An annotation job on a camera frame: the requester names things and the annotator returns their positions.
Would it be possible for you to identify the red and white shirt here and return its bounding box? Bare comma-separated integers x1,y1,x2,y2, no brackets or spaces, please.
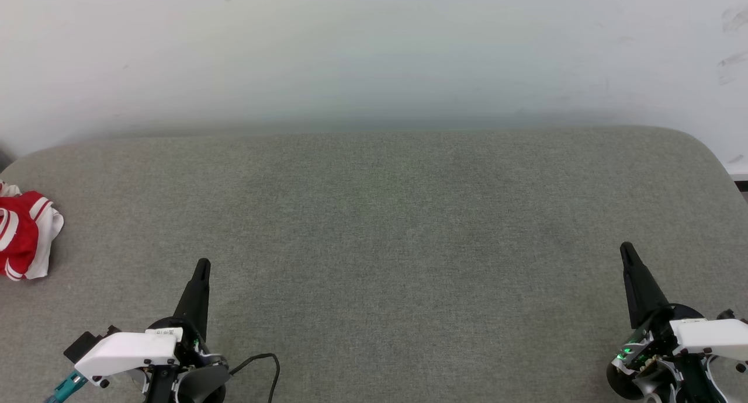
0,180,65,281

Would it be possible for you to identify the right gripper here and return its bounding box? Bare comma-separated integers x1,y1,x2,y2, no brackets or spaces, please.
607,242,748,403

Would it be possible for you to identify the teal left cable connector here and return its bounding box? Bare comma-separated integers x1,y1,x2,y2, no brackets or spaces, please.
46,371,88,403

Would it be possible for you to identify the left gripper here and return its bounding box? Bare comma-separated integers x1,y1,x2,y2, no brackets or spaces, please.
145,259,232,403

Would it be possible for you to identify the grey fabric sofa seat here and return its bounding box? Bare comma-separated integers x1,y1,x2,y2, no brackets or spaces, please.
0,126,748,403

